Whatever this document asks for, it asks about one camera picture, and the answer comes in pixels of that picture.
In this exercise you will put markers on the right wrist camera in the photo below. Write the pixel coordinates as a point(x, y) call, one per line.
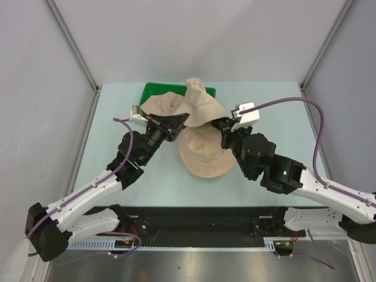
point(243, 117)

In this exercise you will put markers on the beige bucket hat pink lining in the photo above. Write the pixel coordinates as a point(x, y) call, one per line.
point(201, 152)

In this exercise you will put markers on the aluminium frame post left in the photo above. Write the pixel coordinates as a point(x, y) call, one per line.
point(71, 43)

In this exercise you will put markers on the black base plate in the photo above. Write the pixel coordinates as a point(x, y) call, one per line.
point(206, 226)

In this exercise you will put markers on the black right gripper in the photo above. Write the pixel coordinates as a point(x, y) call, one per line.
point(227, 134)

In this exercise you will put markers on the aluminium frame post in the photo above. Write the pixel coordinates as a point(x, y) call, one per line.
point(328, 41)
point(71, 43)

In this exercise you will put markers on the aluminium frame post right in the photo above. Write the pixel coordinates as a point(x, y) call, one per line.
point(328, 41)

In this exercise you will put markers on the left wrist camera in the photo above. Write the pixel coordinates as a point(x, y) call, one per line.
point(137, 116)

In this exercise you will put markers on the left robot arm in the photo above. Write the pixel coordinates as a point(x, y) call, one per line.
point(51, 229)

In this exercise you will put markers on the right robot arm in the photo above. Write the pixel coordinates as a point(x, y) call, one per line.
point(349, 210)

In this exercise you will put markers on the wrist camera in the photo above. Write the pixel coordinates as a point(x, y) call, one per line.
point(243, 117)
point(137, 116)

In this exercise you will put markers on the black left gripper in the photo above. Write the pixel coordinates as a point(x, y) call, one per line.
point(168, 126)

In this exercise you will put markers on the green plastic tray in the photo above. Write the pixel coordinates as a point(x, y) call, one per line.
point(164, 89)

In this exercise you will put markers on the white slotted cable duct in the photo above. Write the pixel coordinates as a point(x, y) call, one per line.
point(123, 245)

